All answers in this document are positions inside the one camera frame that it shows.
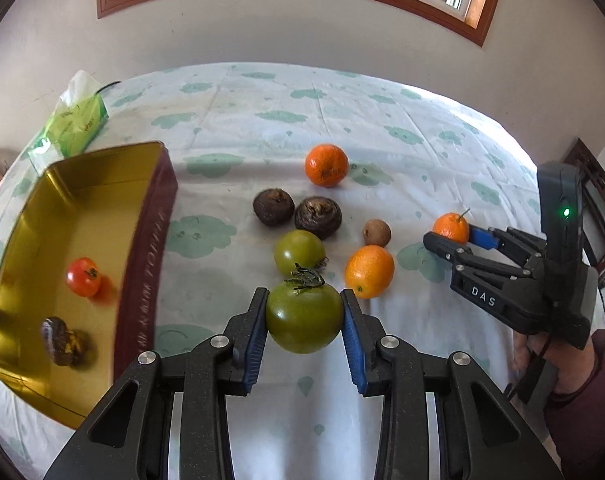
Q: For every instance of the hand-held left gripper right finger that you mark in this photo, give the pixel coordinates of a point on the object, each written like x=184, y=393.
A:
x=353, y=347

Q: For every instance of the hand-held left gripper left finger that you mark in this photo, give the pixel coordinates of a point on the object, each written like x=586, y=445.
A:
x=251, y=345

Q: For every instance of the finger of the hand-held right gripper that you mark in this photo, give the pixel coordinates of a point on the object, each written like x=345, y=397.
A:
x=512, y=245
x=487, y=292

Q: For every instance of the large green tomato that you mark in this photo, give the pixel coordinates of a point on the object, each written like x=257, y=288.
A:
x=305, y=316

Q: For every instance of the small tangerine with stem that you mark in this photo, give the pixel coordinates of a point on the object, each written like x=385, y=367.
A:
x=451, y=227

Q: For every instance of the smooth-skinned orange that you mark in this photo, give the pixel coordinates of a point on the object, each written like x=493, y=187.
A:
x=370, y=271

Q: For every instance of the small green tomato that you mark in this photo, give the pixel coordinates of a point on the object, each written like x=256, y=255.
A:
x=298, y=251

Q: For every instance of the small brown round fruit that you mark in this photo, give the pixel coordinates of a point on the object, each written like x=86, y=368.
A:
x=377, y=232

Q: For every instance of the dark water chestnut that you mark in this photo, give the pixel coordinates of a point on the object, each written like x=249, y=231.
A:
x=318, y=214
x=57, y=342
x=273, y=206

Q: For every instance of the red tomato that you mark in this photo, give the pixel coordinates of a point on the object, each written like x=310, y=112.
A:
x=84, y=276

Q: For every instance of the rough-skinned orange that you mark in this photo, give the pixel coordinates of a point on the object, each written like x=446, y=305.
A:
x=327, y=165

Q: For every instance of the gold metal tin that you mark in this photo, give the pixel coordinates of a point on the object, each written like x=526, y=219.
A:
x=67, y=240

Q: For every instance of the person's right hand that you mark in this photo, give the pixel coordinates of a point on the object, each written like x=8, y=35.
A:
x=564, y=365

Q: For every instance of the dark wooden furniture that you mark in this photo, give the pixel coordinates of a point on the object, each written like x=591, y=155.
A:
x=599, y=220

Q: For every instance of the cloud-print tablecloth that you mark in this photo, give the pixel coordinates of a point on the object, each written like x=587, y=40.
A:
x=292, y=110

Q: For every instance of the green tissue pack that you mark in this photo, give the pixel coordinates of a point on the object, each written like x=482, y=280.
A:
x=71, y=122

